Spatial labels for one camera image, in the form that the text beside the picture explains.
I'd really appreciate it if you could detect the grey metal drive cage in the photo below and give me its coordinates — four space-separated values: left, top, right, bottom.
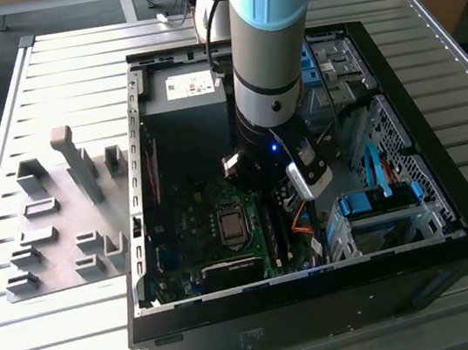
288 33 384 140

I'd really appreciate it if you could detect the silver CPU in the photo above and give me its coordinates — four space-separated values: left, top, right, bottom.
220 212 246 239

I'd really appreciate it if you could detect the blue disk carrier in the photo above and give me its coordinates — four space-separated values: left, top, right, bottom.
295 42 322 87

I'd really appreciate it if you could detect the black graphics card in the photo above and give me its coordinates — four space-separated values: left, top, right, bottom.
198 252 269 294

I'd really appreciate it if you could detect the grey metal disk bay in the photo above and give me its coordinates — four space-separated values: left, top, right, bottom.
318 178 451 264

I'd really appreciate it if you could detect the black open PC case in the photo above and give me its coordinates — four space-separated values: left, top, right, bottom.
84 3 468 350

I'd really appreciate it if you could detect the CPU socket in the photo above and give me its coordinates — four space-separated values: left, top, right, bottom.
212 199 254 251

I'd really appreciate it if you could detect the thick orange wire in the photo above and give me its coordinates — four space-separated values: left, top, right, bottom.
287 201 315 236

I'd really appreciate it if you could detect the hard disk in blue carrier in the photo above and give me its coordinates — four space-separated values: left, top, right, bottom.
335 179 425 219

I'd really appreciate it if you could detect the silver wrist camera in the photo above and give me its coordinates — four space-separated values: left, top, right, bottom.
280 134 338 205

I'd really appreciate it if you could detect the black camera cable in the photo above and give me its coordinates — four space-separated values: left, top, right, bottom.
197 0 243 90

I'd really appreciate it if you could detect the blue flat wire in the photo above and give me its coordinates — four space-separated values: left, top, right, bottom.
361 141 395 200

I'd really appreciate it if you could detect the green motherboard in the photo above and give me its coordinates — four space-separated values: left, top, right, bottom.
135 153 326 306

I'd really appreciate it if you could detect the grey parts rack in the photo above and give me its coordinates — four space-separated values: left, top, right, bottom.
0 116 148 305

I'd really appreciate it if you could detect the grey power supply unit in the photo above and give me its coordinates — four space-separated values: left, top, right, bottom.
134 57 252 184

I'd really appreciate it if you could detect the grey cable with connector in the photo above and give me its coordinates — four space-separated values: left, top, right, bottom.
153 0 198 31

